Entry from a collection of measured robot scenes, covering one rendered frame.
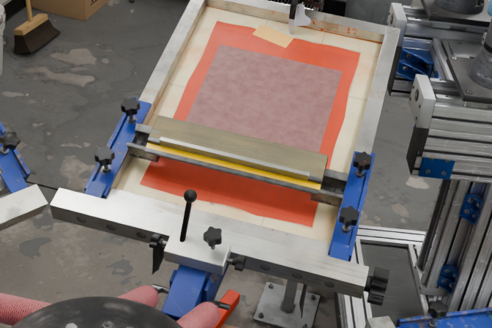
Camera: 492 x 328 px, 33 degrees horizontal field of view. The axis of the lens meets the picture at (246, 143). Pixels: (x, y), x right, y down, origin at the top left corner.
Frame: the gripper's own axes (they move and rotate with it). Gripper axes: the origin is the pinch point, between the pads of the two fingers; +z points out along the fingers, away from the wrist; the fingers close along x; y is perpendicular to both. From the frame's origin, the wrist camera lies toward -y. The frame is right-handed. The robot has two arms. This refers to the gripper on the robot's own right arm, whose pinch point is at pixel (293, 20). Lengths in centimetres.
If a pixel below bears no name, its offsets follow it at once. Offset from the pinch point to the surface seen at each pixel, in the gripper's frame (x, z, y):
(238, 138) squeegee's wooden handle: -56, -9, 0
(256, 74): -24.0, 0.9, -4.3
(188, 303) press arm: -99, -6, 2
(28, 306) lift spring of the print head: -120, -28, -19
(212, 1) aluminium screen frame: -1.9, -1.7, -23.3
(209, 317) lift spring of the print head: -106, -16, 8
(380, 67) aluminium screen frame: -15.2, -2.9, 26.6
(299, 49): -11.0, 0.7, 4.1
